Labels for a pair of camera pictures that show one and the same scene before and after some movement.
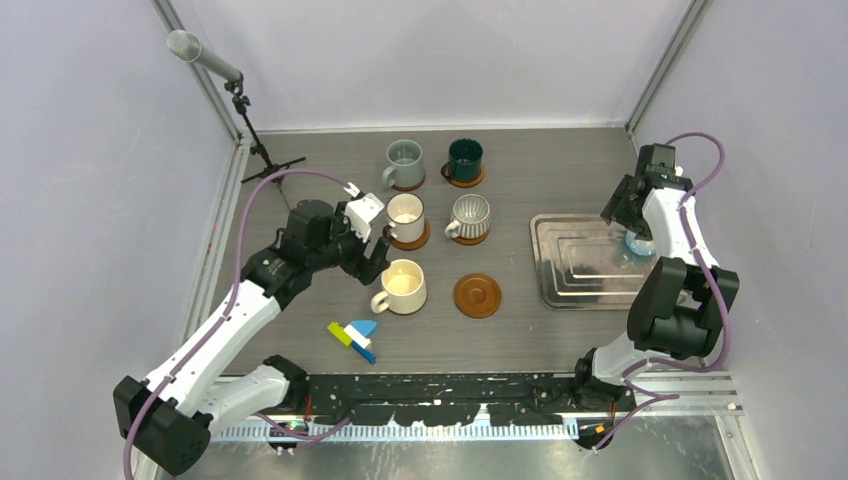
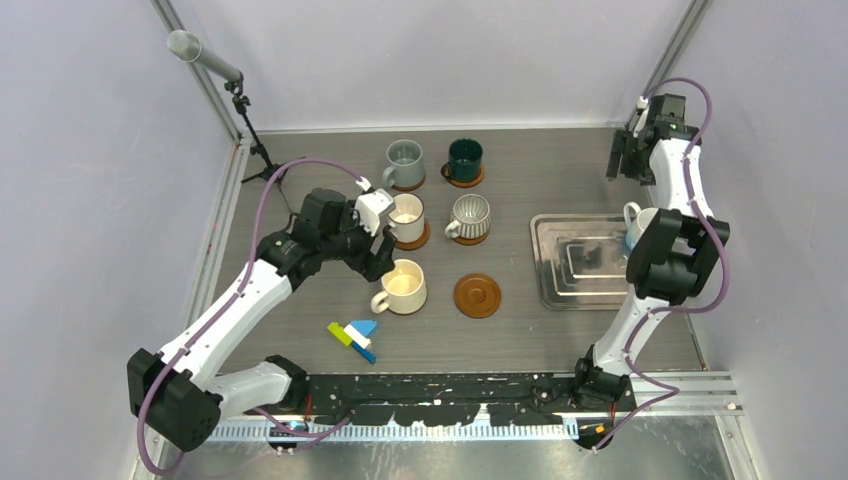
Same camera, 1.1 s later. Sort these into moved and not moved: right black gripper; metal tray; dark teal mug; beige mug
Moved: right black gripper
Not moved: dark teal mug; metal tray; beige mug
